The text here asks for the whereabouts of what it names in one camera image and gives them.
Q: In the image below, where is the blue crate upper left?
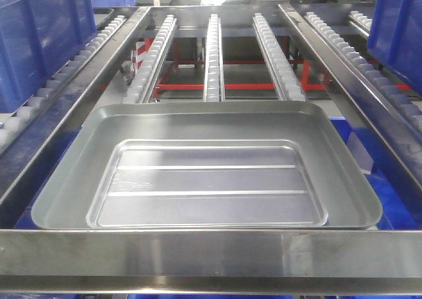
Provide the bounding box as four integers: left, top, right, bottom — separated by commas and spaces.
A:
1, 0, 96, 113

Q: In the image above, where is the right white roller track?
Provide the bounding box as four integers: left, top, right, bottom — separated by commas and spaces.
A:
253, 13, 307, 101

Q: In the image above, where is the red metal frame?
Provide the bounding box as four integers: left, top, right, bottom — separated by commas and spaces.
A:
131, 38, 326, 97

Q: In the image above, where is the large grey metal tray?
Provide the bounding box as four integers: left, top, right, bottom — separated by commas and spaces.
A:
32, 101, 382, 230

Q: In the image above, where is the steel divider rail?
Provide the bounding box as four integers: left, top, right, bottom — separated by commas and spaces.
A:
278, 4, 421, 186
1, 7, 151, 228

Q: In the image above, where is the left steel divider rail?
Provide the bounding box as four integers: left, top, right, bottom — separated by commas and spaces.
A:
1, 7, 151, 228

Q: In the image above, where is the centre white roller track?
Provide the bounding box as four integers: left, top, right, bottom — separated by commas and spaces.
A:
203, 14, 225, 102

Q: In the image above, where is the small silver ribbed tray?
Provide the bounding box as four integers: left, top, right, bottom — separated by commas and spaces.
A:
86, 139, 328, 229

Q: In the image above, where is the white roller track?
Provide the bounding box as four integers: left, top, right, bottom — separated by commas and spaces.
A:
122, 15, 177, 104
203, 14, 225, 102
253, 13, 307, 101

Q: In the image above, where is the blue crate upper right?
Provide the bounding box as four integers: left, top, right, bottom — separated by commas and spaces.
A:
367, 0, 421, 94

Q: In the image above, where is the right steel divider rail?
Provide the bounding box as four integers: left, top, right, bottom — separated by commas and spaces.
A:
278, 4, 421, 186

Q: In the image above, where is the far left roller track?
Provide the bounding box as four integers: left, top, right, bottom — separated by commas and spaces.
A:
1, 15, 127, 152

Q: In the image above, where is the blue crate below tray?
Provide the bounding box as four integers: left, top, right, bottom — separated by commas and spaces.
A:
330, 117, 418, 230

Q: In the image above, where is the front steel rack bar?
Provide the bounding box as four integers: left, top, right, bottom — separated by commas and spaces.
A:
1, 230, 421, 295

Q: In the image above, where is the left white roller track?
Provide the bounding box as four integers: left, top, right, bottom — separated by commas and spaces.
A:
122, 15, 177, 104

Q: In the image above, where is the far right roller track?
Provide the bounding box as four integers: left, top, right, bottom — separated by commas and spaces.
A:
305, 11, 421, 132

